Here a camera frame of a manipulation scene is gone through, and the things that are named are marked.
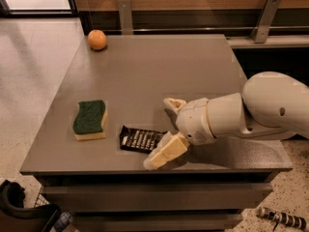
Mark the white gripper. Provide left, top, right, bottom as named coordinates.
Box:
left=143, top=98, right=215, bottom=170

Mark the black rxbar chocolate wrapper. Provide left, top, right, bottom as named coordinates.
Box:
left=119, top=126, right=166, bottom=154

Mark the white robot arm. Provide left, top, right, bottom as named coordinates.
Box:
left=144, top=72, right=309, bottom=170

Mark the green and yellow sponge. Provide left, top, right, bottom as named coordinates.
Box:
left=72, top=100, right=107, bottom=141

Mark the grey drawer cabinet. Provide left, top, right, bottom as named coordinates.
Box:
left=42, top=176, right=272, bottom=232

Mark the orange fruit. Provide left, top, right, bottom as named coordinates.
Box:
left=87, top=30, right=107, bottom=50

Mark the striped cylindrical floor object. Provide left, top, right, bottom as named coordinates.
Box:
left=256, top=207, right=309, bottom=232

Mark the dark framed window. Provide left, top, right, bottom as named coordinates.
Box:
left=0, top=0, right=76, bottom=16

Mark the left metal wall bracket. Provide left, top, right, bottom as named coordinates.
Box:
left=117, top=0, right=133, bottom=35

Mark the metal wall bracket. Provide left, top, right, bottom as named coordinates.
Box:
left=117, top=0, right=133, bottom=35
left=250, top=0, right=281, bottom=44

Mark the right metal wall bracket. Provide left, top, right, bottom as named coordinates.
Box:
left=250, top=0, right=281, bottom=44

